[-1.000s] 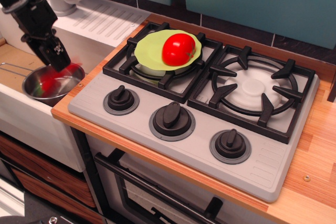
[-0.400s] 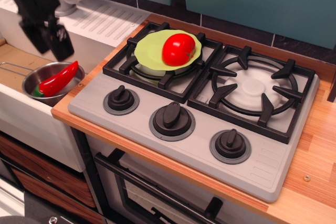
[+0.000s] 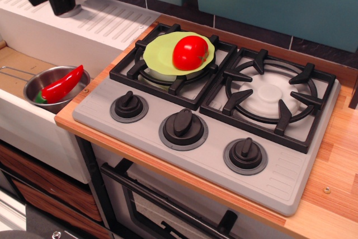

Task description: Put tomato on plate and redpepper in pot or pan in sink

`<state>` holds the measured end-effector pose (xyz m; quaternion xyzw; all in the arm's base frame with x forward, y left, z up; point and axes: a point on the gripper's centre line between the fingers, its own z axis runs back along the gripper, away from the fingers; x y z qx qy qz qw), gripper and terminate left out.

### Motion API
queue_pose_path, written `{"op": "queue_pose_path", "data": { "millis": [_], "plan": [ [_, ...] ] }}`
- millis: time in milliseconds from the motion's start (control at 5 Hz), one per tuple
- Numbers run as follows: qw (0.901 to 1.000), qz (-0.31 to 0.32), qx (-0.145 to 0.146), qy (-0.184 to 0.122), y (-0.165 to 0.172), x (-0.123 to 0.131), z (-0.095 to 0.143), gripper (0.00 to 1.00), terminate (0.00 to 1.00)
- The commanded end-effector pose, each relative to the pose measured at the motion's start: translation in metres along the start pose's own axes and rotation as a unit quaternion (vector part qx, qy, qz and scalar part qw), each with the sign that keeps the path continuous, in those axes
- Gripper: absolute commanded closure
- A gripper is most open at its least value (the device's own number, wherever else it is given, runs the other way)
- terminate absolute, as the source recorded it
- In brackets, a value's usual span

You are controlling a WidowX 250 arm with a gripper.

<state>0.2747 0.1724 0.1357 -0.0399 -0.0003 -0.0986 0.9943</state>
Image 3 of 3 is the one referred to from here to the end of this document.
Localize red toy chili pepper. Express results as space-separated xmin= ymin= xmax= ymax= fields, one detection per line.
xmin=35 ymin=65 xmax=84 ymax=104

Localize red toy tomato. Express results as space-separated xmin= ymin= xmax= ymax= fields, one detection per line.
xmin=172 ymin=35 xmax=209 ymax=71

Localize white toy sink unit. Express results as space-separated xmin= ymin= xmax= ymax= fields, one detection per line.
xmin=1 ymin=0 xmax=159 ymax=184

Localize small steel pot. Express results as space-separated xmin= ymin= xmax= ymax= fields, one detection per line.
xmin=0 ymin=65 xmax=91 ymax=114

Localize light green plastic plate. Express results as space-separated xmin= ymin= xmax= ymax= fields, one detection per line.
xmin=143 ymin=31 xmax=215 ymax=76

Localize black left stove knob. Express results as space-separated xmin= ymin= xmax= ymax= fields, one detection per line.
xmin=110 ymin=91 xmax=149 ymax=124

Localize black stove knob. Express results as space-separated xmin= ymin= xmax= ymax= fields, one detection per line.
xmin=159 ymin=109 xmax=209 ymax=151
xmin=223 ymin=137 xmax=268 ymax=176
xmin=110 ymin=91 xmax=149 ymax=124

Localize black left burner grate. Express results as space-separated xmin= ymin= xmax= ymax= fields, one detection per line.
xmin=110 ymin=24 xmax=238 ymax=110

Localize black burner grate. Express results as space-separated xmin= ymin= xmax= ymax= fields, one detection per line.
xmin=110 ymin=24 xmax=238 ymax=110
xmin=200 ymin=49 xmax=341 ymax=153

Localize black middle stove knob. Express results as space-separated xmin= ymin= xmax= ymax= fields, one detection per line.
xmin=159 ymin=109 xmax=209 ymax=151

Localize wooden drawer fronts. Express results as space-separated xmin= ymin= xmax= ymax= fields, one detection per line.
xmin=1 ymin=141 xmax=111 ymax=238

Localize toy oven door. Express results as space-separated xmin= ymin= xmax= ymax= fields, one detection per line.
xmin=100 ymin=159 xmax=286 ymax=238

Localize black right stove knob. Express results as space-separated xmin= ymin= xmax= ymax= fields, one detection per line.
xmin=223 ymin=137 xmax=268 ymax=176

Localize black right burner grate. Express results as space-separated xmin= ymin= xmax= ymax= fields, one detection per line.
xmin=200 ymin=49 xmax=341 ymax=153

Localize grey toy stove top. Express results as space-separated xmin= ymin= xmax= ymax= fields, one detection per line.
xmin=72 ymin=22 xmax=341 ymax=217

